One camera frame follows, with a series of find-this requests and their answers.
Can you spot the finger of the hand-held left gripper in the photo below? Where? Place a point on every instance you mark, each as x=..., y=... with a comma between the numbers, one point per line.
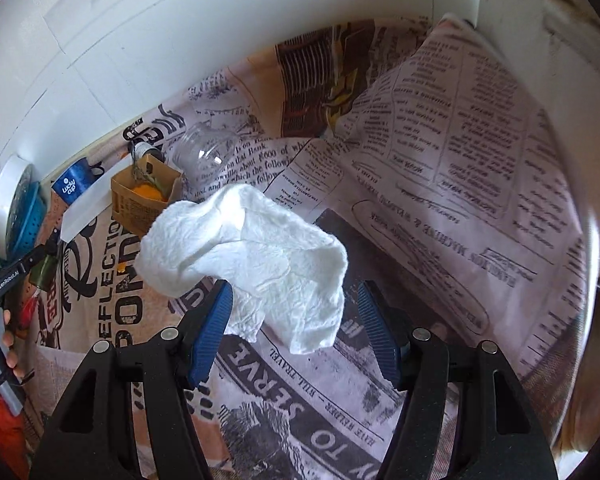
x=45, y=255

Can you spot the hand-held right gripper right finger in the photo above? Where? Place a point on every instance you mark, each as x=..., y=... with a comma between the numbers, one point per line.
x=377, y=332

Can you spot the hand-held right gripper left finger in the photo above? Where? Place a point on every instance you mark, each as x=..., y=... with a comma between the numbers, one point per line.
x=211, y=327

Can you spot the white paper tissue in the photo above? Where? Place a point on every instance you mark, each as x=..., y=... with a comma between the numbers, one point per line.
x=240, y=260

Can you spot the person's left hand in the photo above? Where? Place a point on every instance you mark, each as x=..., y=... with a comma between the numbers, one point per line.
x=10, y=355

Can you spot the blue plastic colander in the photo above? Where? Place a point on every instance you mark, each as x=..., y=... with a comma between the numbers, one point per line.
x=30, y=220

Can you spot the white flat block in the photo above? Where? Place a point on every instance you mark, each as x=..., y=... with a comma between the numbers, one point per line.
x=85, y=212

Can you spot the white plastic bowl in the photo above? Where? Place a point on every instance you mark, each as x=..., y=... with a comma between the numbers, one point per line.
x=7, y=195

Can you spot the blue paper cup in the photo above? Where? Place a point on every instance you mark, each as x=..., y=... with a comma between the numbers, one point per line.
x=77, y=177

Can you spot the brown cardboard box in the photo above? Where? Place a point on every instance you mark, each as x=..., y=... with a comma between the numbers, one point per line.
x=130, y=210

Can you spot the orange peel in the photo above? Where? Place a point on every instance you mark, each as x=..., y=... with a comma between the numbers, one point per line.
x=147, y=192

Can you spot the clear glass jar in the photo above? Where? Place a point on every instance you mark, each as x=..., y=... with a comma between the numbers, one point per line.
x=202, y=152

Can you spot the newspaper print table cloth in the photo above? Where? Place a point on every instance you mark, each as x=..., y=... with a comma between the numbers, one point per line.
x=430, y=160

